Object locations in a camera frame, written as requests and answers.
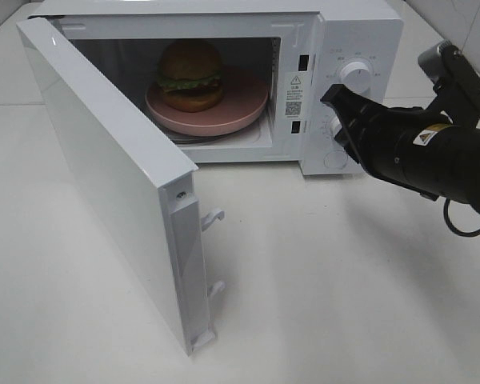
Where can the upper white power knob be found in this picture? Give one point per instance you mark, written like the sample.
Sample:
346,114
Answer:
356,75

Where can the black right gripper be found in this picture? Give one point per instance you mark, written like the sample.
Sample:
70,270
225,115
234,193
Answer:
391,144

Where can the toy burger with lettuce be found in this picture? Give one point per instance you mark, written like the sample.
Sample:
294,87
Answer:
189,75

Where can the white timer knob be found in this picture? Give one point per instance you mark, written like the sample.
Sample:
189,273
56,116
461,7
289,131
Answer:
335,126

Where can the white microwave oven body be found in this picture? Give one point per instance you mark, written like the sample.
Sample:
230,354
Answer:
124,39

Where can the pink round plate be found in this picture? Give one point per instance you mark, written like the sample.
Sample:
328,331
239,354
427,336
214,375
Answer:
244,98

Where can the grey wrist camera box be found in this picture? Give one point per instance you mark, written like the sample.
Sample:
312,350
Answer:
455,82

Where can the white microwave door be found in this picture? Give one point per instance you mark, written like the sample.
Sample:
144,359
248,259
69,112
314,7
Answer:
134,178

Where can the white warning label sticker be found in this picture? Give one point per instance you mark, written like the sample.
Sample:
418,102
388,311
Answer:
294,94

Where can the white round door button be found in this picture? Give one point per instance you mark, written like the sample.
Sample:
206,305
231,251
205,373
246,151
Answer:
336,160

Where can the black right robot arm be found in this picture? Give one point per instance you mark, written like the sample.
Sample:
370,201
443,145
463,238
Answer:
461,182

